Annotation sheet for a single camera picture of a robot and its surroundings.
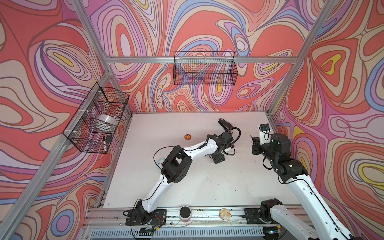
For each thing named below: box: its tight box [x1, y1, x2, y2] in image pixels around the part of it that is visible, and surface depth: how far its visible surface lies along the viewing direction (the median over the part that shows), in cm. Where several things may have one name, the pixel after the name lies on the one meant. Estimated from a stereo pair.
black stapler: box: [218, 118, 234, 131], surface depth 113 cm
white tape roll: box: [95, 114, 118, 130], surface depth 73 cm
